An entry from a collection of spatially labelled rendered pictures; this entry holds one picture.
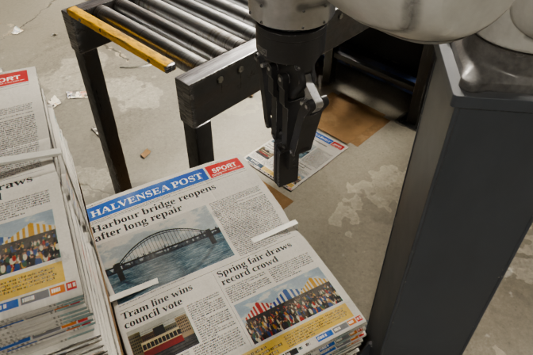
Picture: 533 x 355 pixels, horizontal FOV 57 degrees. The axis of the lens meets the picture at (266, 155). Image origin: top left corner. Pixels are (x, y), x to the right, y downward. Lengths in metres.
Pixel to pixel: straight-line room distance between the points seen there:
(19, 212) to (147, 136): 1.80
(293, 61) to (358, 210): 1.44
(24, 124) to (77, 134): 1.78
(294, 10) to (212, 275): 0.38
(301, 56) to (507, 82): 0.35
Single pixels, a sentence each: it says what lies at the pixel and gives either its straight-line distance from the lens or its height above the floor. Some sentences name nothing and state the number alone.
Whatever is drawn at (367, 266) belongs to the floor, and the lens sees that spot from 1.76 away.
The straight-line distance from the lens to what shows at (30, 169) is 0.55.
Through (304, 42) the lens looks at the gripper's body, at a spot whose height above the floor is 1.15.
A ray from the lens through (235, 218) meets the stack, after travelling 0.76.
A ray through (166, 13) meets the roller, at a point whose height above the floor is 0.79.
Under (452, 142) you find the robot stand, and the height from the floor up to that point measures 0.91.
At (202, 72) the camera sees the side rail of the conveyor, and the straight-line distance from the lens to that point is 1.14.
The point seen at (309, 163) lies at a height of 0.01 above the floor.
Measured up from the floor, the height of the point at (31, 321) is 1.05.
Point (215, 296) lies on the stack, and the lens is 0.68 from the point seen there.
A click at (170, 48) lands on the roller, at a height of 0.80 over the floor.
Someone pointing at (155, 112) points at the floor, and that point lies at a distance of 2.42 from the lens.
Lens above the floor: 1.39
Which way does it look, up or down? 41 degrees down
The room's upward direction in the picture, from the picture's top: straight up
